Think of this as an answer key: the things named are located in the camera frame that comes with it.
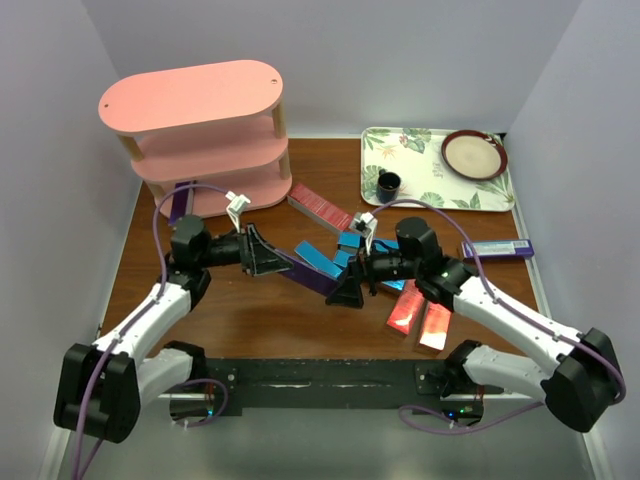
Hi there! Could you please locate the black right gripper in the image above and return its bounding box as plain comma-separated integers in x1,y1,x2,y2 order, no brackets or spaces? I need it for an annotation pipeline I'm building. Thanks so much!
326,236,421,309

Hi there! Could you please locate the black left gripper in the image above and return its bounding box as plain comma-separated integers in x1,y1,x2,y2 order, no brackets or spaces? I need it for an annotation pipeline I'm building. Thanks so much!
197,222,292,275

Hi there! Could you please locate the silver purple toothpaste box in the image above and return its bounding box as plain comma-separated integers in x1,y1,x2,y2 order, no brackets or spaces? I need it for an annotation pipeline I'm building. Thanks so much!
281,255,338,297

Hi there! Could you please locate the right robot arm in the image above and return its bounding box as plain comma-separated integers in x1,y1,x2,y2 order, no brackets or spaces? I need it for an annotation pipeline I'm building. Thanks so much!
326,213,626,433

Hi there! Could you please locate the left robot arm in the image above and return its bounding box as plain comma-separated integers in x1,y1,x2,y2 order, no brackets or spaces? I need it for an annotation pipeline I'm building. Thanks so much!
53,215,293,443

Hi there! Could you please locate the red toothpaste box near shelf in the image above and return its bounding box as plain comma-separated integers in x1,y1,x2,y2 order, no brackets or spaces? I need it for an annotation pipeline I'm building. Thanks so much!
287,183,353,235

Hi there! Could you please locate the pink three-tier shelf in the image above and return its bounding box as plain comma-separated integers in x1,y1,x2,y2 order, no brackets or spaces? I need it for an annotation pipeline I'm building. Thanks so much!
98,60,292,219

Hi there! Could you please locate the blue toothpaste box middle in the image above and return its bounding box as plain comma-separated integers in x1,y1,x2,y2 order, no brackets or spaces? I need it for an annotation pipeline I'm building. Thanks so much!
333,250,353,270

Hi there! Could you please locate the blue toothpaste box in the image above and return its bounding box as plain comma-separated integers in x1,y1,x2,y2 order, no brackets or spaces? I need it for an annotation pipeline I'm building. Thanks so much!
337,232,364,253
333,250,353,270
294,241,344,279

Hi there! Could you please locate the blue toothpaste box rear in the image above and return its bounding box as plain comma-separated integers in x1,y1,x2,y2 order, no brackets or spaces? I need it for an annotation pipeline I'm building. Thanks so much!
337,232,364,253

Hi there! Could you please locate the red toothpaste box left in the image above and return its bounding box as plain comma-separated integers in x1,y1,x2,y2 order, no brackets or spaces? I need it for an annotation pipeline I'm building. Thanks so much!
385,280,425,337

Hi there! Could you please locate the blue toothpaste box front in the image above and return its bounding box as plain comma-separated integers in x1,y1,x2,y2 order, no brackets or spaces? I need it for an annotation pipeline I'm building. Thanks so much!
294,241,344,279

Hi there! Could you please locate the red toothpaste box right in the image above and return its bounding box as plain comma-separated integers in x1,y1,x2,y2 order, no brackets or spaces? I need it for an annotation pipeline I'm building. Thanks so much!
416,302,452,352

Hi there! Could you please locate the dark blue mug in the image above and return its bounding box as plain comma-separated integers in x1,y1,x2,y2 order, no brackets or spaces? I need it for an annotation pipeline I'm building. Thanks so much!
376,169,401,204

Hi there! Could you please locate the floral serving tray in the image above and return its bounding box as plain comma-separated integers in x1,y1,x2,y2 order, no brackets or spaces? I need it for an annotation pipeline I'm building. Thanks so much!
360,127,515,212

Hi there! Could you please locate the black base mat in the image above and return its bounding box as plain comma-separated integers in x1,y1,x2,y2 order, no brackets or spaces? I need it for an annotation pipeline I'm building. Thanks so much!
169,357,505,417

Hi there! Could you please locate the red rimmed beige plate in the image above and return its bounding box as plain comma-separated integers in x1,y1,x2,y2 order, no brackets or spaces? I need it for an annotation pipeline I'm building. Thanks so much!
441,130,508,181

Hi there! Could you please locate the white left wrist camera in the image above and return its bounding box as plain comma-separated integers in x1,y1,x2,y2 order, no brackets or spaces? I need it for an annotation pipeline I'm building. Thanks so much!
225,190,251,232

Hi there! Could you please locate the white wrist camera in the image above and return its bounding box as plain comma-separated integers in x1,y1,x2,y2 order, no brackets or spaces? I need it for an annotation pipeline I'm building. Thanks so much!
225,190,251,232
349,212,378,255

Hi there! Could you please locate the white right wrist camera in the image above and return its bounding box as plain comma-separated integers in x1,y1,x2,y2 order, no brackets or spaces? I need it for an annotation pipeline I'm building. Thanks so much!
349,212,378,255

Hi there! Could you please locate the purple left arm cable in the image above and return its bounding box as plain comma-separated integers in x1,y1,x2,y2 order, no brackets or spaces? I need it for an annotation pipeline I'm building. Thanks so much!
72,183,241,480

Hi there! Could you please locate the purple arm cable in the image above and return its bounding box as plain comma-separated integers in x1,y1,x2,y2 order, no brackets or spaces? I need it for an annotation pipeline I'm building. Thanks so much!
369,198,627,404
72,183,241,480

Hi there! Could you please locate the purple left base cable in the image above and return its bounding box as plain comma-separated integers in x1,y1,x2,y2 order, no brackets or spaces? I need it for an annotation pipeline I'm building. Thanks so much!
172,377,230,429

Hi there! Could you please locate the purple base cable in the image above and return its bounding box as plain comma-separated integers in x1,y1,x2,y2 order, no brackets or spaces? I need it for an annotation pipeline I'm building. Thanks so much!
398,399,546,434
172,377,230,429

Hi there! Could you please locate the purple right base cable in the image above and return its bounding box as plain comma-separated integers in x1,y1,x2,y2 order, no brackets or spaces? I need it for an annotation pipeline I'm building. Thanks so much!
398,399,546,434

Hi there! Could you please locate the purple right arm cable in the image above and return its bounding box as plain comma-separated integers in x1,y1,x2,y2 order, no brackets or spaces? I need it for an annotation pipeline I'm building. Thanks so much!
369,198,627,404

